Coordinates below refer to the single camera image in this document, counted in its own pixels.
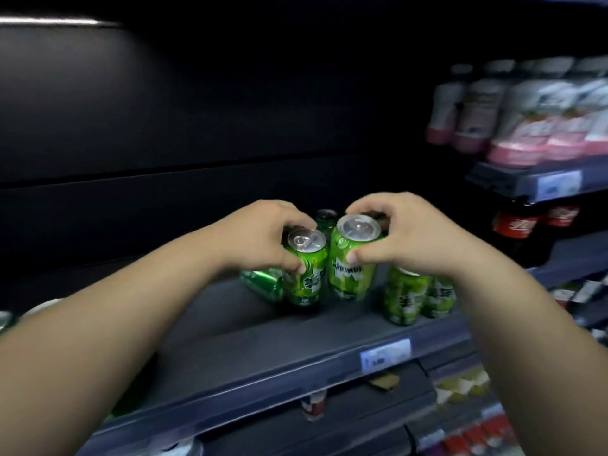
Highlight person's right hand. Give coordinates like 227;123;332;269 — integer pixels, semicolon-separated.
344;192;459;277

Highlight person's left hand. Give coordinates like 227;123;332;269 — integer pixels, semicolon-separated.
216;199;318;276

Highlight green soda can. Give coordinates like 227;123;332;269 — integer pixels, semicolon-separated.
239;267;286;302
329;213;383;301
283;227;330;307
422;275;458;320
382;265;431;327
315;209;339;245

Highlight person's right forearm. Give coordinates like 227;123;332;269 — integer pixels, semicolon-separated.
444;242;608;456

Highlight person's left forearm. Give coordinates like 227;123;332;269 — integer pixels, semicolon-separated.
0;218;238;456

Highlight dark grey shelf board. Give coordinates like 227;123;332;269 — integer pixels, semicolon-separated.
466;154;608;205
202;360;439;456
78;261;480;456

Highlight white blue price label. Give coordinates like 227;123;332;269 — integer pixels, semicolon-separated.
359;338;412;375
538;170;583;195

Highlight brown paper scrap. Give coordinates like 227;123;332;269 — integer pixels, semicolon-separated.
370;372;401;393

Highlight red white can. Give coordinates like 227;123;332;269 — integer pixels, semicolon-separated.
301;389;329;423

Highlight red label cola bottle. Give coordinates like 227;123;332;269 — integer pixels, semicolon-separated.
491;198;543;264
543;204;581;229

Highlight green white packets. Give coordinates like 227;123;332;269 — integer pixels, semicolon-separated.
434;367;491;405

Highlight row of pink white bottles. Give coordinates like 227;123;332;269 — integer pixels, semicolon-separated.
425;56;608;168

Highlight row of red packets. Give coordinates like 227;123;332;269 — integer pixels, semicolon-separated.
441;413;519;456

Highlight white shelf light strip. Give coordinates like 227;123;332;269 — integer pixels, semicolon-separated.
0;16;122;29

